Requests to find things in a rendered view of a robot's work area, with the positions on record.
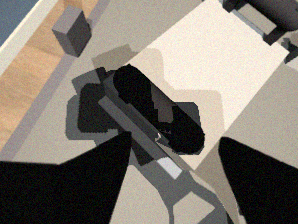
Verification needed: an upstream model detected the grey box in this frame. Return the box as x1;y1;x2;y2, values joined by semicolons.
51;5;91;57

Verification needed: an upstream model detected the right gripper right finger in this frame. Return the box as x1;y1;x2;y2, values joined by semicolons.
218;137;298;224

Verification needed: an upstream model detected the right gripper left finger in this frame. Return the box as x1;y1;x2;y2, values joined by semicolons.
0;131;132;224

